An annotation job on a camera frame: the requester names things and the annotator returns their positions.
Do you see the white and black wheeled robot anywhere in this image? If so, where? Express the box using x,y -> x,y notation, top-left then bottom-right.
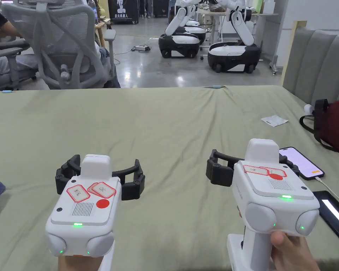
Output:
158,0 -> 202,59
183,17 -> 207,44
207,0 -> 262,74

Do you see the person's left hand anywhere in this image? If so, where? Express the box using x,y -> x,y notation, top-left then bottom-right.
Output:
58,255 -> 106,271

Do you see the grey mesh office chair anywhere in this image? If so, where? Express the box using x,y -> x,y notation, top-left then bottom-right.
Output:
1,0 -> 121,90

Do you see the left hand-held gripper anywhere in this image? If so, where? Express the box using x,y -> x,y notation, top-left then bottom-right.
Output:
45,154 -> 146,257

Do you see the phone with lit pale screen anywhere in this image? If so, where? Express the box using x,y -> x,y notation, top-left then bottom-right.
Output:
279,146 -> 326,181

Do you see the grey padded headboard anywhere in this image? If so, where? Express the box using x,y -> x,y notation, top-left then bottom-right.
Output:
282,26 -> 339,107

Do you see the white paper packet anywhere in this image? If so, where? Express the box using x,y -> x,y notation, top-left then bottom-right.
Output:
261,115 -> 289,128

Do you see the person's right hand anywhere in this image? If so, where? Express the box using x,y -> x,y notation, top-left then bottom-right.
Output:
270,230 -> 321,271

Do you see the white charging cable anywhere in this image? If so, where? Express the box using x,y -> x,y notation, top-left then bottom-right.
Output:
316,176 -> 339,201

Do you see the black standing sign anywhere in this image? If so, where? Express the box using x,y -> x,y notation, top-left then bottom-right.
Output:
107,0 -> 141,25

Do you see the dark red bag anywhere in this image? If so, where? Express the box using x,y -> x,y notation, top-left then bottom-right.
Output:
299,98 -> 339,159

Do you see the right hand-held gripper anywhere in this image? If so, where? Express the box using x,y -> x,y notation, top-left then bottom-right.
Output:
206,138 -> 321,271

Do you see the grey office chair with armrests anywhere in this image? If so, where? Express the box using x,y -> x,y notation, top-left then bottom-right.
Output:
0,39 -> 38,91

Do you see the bed with pale green sheet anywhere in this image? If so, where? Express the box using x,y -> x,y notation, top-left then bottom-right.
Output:
0,85 -> 339,271

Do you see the black tablet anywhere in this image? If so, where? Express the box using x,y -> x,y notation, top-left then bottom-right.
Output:
312,190 -> 339,245

